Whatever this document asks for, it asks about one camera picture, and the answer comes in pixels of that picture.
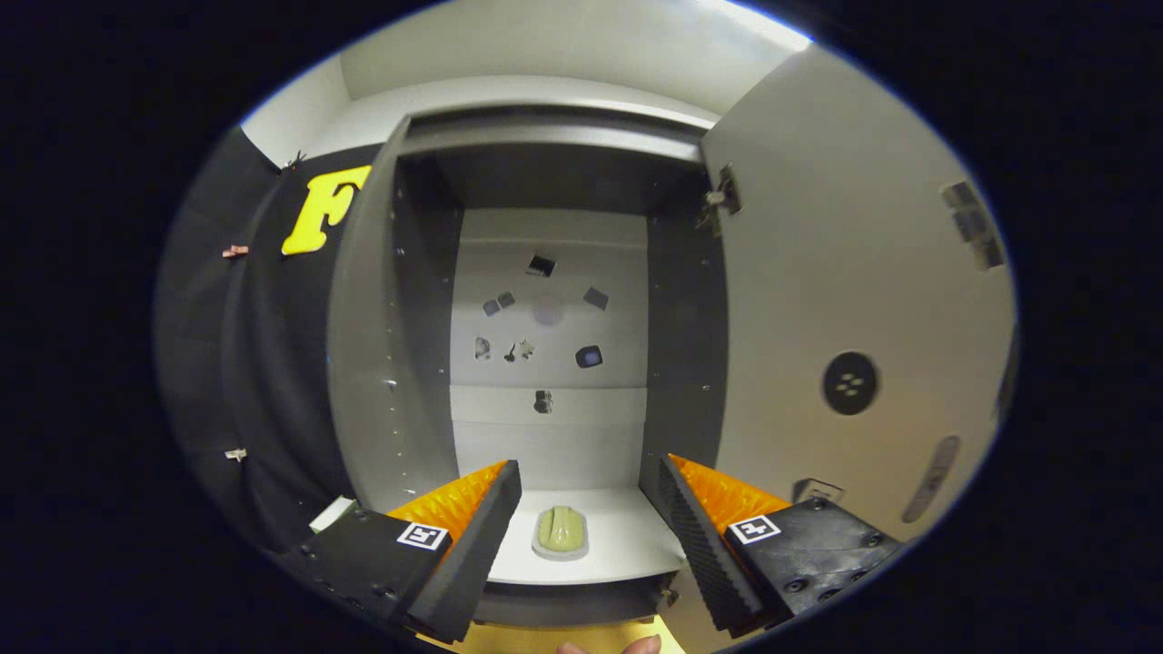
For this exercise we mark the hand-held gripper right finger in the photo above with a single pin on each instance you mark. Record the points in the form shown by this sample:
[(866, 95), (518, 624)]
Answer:
[(700, 554)]

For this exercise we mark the beige cabinet door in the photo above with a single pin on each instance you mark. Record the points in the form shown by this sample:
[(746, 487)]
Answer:
[(818, 291)]

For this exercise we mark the black backdrop cloth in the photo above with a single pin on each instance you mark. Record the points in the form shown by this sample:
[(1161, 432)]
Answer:
[(263, 363)]

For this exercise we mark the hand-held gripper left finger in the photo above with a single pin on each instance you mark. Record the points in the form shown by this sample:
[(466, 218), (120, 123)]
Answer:
[(472, 559)]

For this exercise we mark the black cloth clip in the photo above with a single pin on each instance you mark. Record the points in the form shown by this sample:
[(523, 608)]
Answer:
[(295, 163)]

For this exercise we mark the grey cabinet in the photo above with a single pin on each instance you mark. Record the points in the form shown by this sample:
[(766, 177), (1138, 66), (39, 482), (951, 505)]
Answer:
[(363, 363)]

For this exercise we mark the metal door hinge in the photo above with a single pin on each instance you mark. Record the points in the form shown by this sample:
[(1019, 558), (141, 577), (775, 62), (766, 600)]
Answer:
[(722, 195)]

